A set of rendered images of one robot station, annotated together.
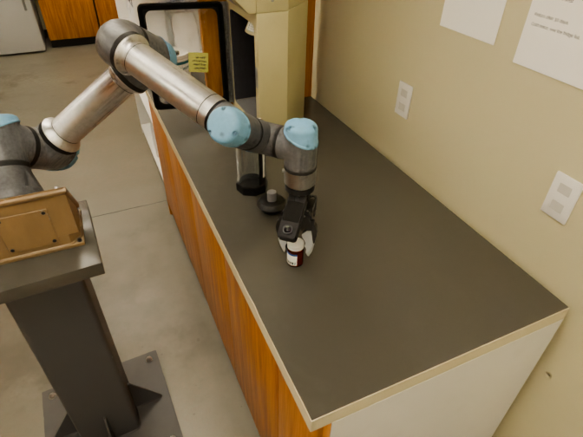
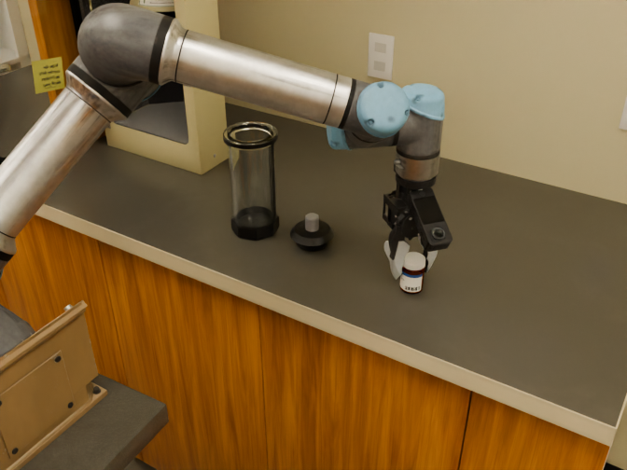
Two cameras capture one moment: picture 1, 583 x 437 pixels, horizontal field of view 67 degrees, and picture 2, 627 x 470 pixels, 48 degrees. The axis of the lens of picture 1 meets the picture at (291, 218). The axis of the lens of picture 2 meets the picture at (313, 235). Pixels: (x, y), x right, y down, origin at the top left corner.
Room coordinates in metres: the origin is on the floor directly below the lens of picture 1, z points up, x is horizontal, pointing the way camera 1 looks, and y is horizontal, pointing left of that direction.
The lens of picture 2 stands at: (0.07, 0.72, 1.75)
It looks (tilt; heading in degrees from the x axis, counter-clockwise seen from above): 33 degrees down; 327
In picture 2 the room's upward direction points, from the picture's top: straight up
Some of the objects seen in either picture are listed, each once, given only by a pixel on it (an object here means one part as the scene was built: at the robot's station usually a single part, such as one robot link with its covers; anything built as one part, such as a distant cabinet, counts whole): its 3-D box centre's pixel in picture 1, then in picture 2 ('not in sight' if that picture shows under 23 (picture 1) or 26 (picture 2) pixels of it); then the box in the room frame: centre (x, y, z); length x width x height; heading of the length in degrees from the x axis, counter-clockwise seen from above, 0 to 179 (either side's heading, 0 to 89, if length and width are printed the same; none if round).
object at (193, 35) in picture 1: (186, 58); (30, 72); (1.72, 0.42, 1.19); 0.30 x 0.01 x 0.40; 105
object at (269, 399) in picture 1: (278, 242); (234, 317); (1.50, 0.06, 0.45); 2.05 x 0.67 x 0.90; 25
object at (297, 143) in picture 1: (299, 146); (418, 120); (0.88, -0.01, 1.28); 0.09 x 0.08 x 0.11; 65
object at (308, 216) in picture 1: (299, 202); (411, 200); (0.88, -0.02, 1.12); 0.09 x 0.08 x 0.12; 167
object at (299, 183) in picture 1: (298, 175); (415, 162); (0.88, -0.02, 1.20); 0.08 x 0.08 x 0.05
